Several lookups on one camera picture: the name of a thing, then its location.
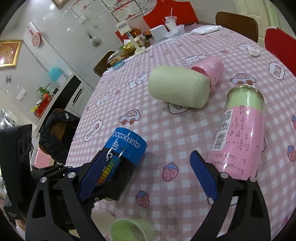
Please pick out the brown wooden chair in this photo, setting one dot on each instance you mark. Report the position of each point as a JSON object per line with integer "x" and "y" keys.
{"x": 243, "y": 25}
{"x": 102, "y": 66}

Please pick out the teal small case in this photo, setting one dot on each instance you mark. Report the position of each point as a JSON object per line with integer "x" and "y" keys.
{"x": 118, "y": 64}

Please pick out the small potted plant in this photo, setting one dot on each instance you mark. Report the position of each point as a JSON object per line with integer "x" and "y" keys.
{"x": 43, "y": 91}

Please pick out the white cup with straw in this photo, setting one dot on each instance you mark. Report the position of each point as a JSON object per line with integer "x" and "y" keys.
{"x": 170, "y": 21}

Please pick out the teal round appliance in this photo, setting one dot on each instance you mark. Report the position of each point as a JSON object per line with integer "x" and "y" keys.
{"x": 55, "y": 73}

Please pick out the pink checkered tablecloth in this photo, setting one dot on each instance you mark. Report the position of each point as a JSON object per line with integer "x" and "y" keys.
{"x": 164, "y": 189}

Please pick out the brown wooden chair left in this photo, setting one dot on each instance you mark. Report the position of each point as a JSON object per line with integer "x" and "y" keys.
{"x": 102, "y": 66}

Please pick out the brown wooden chair right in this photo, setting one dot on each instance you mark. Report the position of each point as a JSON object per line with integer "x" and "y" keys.
{"x": 243, "y": 25}

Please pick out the black jacket on chair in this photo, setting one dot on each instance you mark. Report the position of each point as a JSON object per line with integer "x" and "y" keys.
{"x": 57, "y": 133}

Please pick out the red chair near right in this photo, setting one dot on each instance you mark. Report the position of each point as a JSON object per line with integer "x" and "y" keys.
{"x": 281, "y": 45}

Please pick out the white folded cloth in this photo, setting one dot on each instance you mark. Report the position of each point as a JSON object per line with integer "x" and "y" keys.
{"x": 206, "y": 29}

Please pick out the crumpled white tissue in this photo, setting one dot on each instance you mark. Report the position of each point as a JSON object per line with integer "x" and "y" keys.
{"x": 254, "y": 52}

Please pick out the gold framed picture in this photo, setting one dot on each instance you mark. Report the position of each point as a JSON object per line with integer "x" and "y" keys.
{"x": 9, "y": 52}

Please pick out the blue black CoolTowel can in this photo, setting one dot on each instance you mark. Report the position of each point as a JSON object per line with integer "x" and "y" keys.
{"x": 110, "y": 171}

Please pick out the pink green clear canister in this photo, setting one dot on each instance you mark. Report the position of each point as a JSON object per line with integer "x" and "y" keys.
{"x": 238, "y": 144}

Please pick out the white desk lamp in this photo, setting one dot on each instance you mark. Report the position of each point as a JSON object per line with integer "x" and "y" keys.
{"x": 125, "y": 29}

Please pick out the gold snack bag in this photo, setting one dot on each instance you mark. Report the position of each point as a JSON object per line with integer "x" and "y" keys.
{"x": 129, "y": 48}

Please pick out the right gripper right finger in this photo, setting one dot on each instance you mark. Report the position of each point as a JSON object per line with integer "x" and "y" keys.
{"x": 250, "y": 219}

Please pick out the pale green cup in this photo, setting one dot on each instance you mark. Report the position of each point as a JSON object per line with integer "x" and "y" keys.
{"x": 179, "y": 86}

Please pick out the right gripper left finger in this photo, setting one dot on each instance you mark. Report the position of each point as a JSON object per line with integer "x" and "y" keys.
{"x": 62, "y": 202}

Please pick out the clear green plastic lid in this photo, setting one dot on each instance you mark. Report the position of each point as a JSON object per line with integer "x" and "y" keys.
{"x": 131, "y": 229}

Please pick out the pink patterned cup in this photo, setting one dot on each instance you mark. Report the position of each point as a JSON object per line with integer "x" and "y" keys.
{"x": 210, "y": 66}

